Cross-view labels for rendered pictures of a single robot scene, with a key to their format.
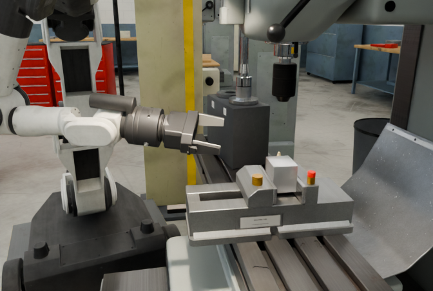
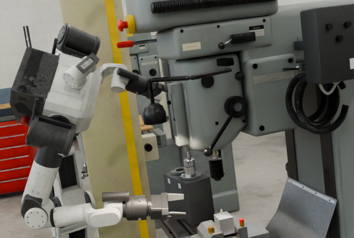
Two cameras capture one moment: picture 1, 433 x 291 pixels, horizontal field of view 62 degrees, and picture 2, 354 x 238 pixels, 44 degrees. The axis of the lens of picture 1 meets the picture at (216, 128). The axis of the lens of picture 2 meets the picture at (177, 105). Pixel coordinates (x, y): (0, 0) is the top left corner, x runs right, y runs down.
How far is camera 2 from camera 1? 0.83 m
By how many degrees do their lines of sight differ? 11
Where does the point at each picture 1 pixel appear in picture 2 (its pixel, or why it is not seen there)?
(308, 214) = not seen: outside the picture
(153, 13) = not seen: hidden behind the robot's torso
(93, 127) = (108, 214)
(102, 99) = (110, 196)
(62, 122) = (87, 214)
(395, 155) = (294, 198)
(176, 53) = (117, 129)
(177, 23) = (115, 103)
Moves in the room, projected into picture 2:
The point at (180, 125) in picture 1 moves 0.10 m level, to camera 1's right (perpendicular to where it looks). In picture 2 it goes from (159, 204) to (187, 199)
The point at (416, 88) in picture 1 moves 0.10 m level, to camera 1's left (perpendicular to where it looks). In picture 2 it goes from (297, 155) to (273, 159)
